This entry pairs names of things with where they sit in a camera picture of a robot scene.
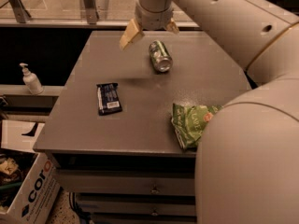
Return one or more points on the green soda can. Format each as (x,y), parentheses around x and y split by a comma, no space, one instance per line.
(160,57)

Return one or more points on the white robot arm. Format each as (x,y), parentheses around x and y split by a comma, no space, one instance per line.
(247,162)

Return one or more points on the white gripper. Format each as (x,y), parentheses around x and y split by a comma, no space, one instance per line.
(154,19)

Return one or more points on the green chips bag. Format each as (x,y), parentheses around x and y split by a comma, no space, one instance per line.
(189,123)

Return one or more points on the white cardboard box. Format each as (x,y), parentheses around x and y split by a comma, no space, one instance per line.
(28,188)

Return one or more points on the dark blue snack bar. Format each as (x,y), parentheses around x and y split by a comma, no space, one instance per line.
(108,99)

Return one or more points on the grey drawer cabinet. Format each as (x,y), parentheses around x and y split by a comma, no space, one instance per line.
(128,167)

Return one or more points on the white pump bottle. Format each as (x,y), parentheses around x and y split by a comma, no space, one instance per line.
(31,80)

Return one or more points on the metal railing post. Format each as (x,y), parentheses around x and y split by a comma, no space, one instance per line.
(20,13)
(91,11)

